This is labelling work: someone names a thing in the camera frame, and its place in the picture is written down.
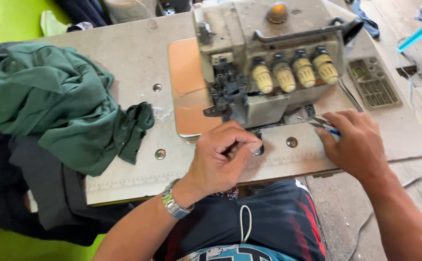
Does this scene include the person's right hand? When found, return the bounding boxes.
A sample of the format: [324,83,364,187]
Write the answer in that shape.
[314,110,391,182]

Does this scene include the person's left hand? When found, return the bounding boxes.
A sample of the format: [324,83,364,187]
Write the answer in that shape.
[173,121,264,210]

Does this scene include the blue handled thread snips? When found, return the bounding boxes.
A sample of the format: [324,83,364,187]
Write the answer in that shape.
[308,116,342,138]

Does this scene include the silver metal wristwatch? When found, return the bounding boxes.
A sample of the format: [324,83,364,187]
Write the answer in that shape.
[161,179,194,220]

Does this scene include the grey plastic accessory tray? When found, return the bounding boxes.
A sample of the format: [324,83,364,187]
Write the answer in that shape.
[347,56,403,111]

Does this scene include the white thread scrap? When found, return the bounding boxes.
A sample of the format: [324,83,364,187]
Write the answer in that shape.
[152,106,174,121]

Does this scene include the orange metal extension plate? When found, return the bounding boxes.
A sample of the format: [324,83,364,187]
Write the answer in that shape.
[168,38,223,140]

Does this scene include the dark patterned shorts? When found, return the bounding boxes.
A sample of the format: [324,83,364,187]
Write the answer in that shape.
[155,179,327,261]

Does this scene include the cream tension knob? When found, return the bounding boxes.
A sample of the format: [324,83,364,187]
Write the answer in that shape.
[271,54,297,93]
[311,46,339,86]
[251,56,274,95]
[291,49,316,88]

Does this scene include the dark blue cloth strip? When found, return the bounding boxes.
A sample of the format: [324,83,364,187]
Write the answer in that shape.
[350,0,381,39]

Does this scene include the turquoise bar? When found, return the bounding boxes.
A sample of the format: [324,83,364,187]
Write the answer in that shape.
[397,11,422,53]

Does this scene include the grey overlock sewing machine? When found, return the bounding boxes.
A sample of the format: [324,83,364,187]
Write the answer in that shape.
[192,0,364,130]

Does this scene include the orange machine cap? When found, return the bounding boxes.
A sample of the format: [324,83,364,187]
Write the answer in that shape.
[267,2,288,24]

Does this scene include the white plastic bag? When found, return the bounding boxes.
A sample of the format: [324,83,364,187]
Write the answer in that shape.
[103,0,158,25]

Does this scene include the green fabric pile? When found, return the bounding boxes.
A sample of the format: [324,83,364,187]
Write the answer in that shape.
[0,42,156,177]

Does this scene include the dark grey fabric pile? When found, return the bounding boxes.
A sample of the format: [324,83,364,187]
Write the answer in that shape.
[0,130,133,247]

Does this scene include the navy cloth heap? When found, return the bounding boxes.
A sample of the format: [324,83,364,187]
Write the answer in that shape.
[53,0,107,28]

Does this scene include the pale green cloth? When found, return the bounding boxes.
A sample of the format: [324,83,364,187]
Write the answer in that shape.
[39,10,71,37]

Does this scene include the white drawstring cord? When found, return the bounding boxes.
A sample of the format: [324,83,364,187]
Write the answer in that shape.
[239,204,253,244]

